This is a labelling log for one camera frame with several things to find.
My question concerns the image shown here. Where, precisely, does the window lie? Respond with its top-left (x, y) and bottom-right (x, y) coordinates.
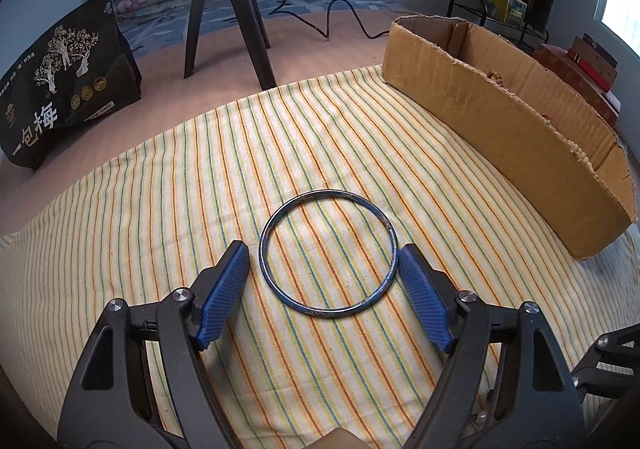
top-left (600, 0), bottom-right (640, 50)

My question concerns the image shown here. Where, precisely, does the dark flat box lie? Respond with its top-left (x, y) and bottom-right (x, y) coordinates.
top-left (580, 33), bottom-right (618, 65)

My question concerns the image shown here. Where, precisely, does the blue bangle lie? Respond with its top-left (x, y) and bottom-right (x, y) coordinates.
top-left (259, 190), bottom-right (398, 317)

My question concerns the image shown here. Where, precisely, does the yellow box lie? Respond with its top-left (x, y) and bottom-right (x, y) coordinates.
top-left (492, 0), bottom-right (528, 25)

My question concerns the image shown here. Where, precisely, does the tan cardboard box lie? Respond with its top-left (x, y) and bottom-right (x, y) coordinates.
top-left (570, 36), bottom-right (618, 82)

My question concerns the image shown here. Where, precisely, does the black ring light tripod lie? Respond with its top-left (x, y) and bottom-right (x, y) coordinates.
top-left (184, 0), bottom-right (279, 91)

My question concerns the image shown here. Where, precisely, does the black power cable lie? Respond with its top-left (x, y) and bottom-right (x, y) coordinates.
top-left (255, 0), bottom-right (391, 40)

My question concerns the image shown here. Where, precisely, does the beige bed sheet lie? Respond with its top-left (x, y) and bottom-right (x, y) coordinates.
top-left (0, 9), bottom-right (401, 235)

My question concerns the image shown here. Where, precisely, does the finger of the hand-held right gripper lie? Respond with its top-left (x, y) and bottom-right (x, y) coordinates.
top-left (570, 330), bottom-right (640, 402)

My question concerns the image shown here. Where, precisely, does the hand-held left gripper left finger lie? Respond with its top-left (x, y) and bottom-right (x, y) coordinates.
top-left (57, 240), bottom-right (251, 449)

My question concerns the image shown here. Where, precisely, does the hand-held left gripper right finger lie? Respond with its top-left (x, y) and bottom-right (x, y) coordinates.
top-left (400, 244), bottom-right (583, 449)

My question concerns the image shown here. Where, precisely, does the black printed snack bag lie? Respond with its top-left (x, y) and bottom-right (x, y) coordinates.
top-left (0, 0), bottom-right (143, 173)

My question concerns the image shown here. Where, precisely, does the yellow striped cloth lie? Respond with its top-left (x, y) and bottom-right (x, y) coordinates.
top-left (0, 64), bottom-right (640, 449)

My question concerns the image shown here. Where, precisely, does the red flat box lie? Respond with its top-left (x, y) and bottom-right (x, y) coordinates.
top-left (595, 69), bottom-right (621, 92)

